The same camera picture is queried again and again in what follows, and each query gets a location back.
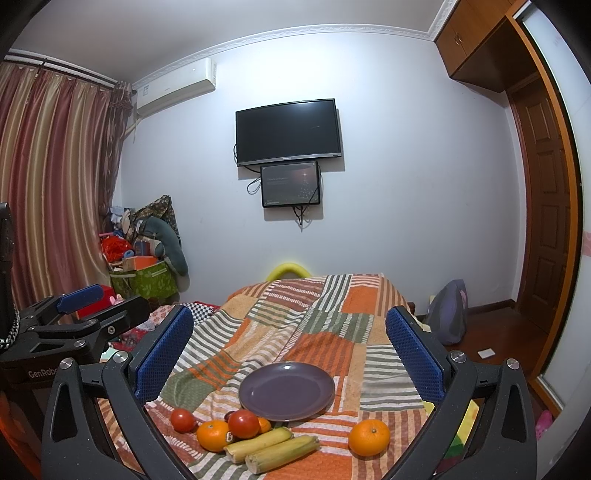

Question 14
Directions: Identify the black wall television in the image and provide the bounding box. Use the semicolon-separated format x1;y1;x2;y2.
235;98;342;166

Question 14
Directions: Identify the large orange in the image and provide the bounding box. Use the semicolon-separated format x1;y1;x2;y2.
197;420;233;453
348;419;391;457

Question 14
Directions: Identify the purple grey backpack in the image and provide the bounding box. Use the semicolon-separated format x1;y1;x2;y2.
425;279;468;345

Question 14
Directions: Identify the purple ceramic plate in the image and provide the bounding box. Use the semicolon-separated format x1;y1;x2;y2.
238;361;335;422

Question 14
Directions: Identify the grey green plush toy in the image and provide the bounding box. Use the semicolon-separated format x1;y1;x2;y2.
139;216;188;276

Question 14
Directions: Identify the camouflage cushion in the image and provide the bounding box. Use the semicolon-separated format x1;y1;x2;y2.
122;195;181;244

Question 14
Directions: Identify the red tomato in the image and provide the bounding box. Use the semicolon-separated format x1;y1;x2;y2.
169;408;197;434
226;409;260;439

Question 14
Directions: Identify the wooden overhead cabinet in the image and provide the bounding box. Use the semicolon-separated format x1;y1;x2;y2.
436;0;537;93

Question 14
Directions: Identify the small mandarin orange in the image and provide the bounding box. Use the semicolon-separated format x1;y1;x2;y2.
257;417;273;434

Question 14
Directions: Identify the small black wall monitor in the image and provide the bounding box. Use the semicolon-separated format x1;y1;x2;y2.
260;161;322;208

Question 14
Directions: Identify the red bag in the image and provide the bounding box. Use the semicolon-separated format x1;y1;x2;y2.
100;234;132;263

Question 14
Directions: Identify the striped patchwork bed cover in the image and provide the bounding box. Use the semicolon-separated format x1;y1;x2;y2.
144;274;434;479

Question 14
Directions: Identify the white air conditioner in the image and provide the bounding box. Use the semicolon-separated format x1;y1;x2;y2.
135;58;216;118

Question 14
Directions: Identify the brown wooden door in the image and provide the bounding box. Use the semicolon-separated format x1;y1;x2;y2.
510;77;570;332

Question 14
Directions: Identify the pink toy figure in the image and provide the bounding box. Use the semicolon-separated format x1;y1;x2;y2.
109;294;124;306

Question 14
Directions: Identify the striped red curtain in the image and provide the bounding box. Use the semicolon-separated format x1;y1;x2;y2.
1;62;132;309

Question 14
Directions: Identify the yellow banana piece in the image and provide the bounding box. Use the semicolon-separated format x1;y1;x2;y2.
223;427;294;464
245;435;321;475

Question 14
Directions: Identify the yellow curved headboard tube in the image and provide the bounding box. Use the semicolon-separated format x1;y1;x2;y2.
266;262;311;282

